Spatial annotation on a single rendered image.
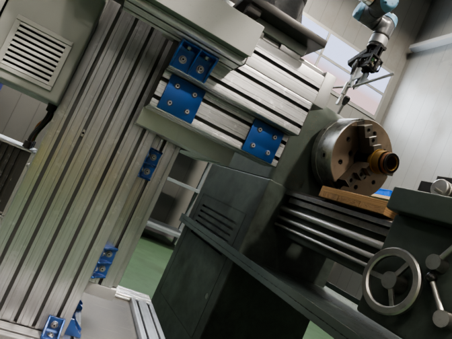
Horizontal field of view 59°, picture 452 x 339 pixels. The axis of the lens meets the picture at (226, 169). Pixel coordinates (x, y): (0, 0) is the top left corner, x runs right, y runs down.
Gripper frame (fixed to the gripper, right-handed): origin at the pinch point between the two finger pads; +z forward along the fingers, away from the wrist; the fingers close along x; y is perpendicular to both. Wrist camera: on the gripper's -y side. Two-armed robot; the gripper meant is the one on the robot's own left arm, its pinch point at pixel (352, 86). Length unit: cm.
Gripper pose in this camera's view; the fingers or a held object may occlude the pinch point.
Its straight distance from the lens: 187.2
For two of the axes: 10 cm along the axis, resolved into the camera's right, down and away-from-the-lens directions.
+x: 7.7, 4.6, 4.4
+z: -4.7, 8.8, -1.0
